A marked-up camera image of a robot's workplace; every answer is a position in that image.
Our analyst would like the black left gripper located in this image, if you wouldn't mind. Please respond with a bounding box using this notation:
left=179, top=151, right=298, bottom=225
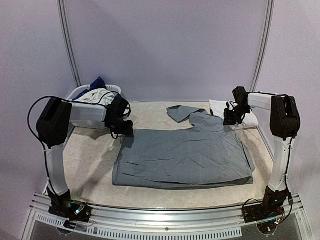
left=108, top=117, right=133, bottom=136

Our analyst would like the white and green raglan shirt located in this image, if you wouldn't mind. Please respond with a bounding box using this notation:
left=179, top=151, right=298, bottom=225
left=208, top=99, right=259, bottom=131

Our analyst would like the grey garment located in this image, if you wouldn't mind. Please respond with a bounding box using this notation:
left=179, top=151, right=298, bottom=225
left=112, top=105, right=255, bottom=190

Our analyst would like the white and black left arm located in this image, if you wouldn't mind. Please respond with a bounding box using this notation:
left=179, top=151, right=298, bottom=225
left=36, top=95, right=133, bottom=217

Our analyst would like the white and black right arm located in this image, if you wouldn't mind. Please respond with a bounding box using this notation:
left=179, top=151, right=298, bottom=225
left=223, top=86, right=301, bottom=218

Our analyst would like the white plastic laundry basket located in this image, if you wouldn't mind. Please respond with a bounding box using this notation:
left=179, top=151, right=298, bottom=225
left=67, top=84, right=122, bottom=130

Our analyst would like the white garment in basket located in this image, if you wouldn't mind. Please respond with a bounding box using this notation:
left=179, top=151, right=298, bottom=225
left=73, top=88, right=118, bottom=106

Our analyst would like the blue plaid garment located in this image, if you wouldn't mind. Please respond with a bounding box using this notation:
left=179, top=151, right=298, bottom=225
left=72, top=76, right=107, bottom=101

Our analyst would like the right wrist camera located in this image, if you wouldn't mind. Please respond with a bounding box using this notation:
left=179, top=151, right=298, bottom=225
left=226, top=86, right=250, bottom=110

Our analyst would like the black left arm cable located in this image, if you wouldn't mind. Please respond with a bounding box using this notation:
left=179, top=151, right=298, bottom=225
left=27, top=91, right=132, bottom=191

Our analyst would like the aluminium front rail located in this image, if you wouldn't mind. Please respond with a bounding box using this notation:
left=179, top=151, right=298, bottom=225
left=21, top=193, right=313, bottom=240

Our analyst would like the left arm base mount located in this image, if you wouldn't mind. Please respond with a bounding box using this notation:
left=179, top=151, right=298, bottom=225
left=49, top=197, right=93, bottom=230

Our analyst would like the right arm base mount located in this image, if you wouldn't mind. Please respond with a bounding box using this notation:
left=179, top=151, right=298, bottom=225
left=241, top=198, right=287, bottom=236

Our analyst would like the right aluminium corner post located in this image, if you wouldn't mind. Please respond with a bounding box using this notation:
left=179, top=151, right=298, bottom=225
left=249, top=0, right=275, bottom=92

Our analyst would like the aluminium corner post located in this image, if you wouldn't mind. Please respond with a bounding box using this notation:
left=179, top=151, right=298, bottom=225
left=57, top=0, right=82, bottom=87
left=249, top=0, right=275, bottom=92

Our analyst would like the left aluminium corner post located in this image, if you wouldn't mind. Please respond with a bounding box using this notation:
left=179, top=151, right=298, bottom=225
left=57, top=0, right=82, bottom=87

